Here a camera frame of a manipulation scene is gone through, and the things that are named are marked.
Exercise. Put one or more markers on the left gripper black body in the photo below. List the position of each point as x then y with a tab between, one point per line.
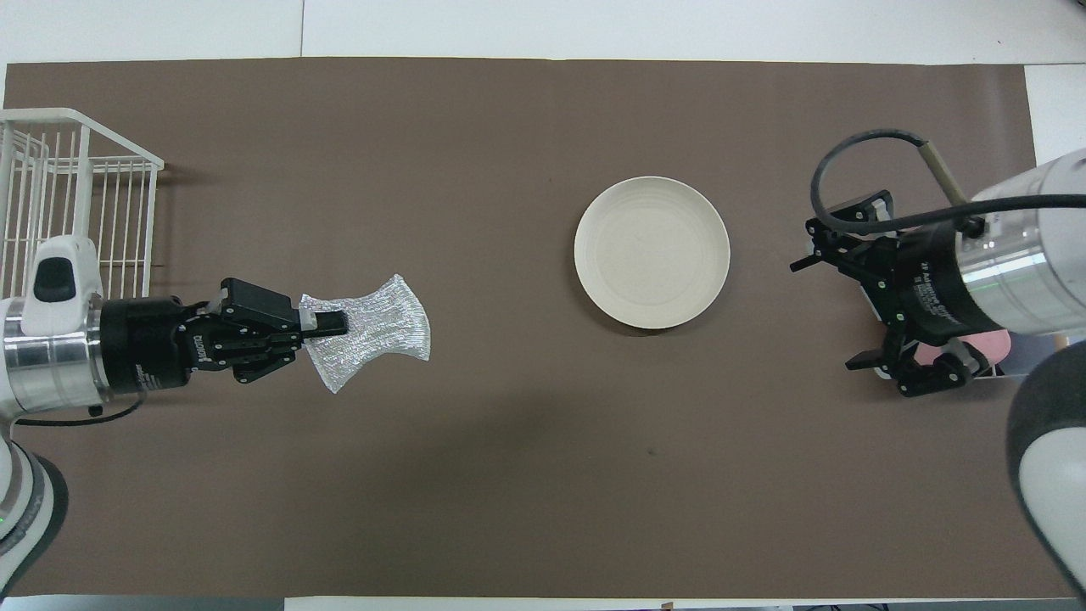
144	344

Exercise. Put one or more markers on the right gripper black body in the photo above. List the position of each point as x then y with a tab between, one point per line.
942	284

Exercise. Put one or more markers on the silver mesh sponge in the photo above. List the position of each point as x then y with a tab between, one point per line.
382	331

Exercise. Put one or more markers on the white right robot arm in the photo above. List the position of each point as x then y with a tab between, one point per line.
1044	255

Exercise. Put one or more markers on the cream round plate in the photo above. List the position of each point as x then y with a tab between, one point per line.
652	252

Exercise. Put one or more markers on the pink plastic cup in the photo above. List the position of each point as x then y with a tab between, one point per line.
988	346

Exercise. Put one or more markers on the brown table mat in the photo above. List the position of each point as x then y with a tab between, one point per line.
509	424

